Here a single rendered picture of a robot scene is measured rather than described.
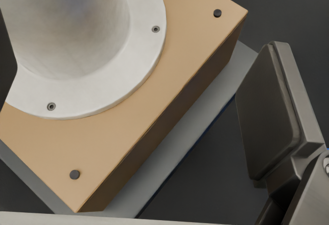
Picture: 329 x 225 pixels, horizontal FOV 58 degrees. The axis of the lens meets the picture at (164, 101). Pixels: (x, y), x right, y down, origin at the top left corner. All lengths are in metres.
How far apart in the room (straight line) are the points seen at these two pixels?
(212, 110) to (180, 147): 0.06
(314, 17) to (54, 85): 0.70
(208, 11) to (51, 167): 0.21
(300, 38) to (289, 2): 0.11
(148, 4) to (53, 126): 0.15
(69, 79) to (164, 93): 0.09
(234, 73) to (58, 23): 0.25
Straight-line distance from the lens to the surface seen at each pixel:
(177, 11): 0.31
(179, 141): 0.37
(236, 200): 0.65
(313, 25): 0.84
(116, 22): 0.26
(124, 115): 0.27
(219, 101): 0.38
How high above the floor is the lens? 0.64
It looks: 70 degrees down
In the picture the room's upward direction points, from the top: 5 degrees counter-clockwise
